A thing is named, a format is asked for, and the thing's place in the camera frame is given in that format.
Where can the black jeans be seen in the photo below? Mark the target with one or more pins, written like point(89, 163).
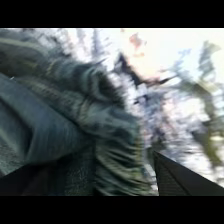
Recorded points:
point(83, 110)

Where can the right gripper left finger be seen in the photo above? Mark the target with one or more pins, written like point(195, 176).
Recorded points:
point(26, 181)

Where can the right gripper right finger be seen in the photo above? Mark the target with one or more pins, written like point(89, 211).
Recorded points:
point(180, 181)

